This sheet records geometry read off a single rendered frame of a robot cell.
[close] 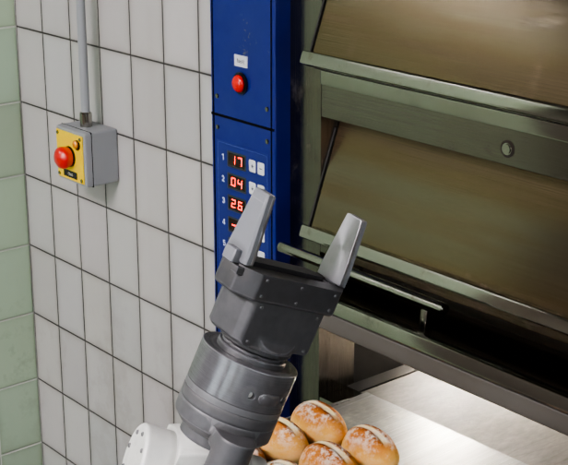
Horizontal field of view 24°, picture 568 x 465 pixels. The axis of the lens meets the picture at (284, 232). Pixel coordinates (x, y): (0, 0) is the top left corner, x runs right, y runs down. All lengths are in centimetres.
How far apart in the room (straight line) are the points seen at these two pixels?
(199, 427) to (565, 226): 72
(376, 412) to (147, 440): 96
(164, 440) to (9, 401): 176
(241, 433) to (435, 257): 75
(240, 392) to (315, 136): 93
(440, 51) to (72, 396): 132
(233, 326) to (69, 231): 156
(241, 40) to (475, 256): 52
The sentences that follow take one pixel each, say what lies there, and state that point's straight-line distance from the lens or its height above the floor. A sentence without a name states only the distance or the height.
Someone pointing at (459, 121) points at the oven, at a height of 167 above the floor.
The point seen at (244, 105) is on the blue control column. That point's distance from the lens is 207.
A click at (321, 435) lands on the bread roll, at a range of 195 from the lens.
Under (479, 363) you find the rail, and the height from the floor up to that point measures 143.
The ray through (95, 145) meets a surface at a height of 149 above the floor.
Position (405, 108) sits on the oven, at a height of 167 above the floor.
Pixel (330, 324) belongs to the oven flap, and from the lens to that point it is 182.
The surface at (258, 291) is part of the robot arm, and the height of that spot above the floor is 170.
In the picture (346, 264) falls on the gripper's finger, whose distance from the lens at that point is 116.
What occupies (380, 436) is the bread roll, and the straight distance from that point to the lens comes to 189.
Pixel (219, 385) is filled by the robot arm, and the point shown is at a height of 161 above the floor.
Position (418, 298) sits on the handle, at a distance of 175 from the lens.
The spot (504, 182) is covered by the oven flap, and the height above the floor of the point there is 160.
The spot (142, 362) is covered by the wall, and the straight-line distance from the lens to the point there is 254.
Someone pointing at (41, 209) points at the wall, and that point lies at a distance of 274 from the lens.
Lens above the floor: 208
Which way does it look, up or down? 18 degrees down
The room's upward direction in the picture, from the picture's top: straight up
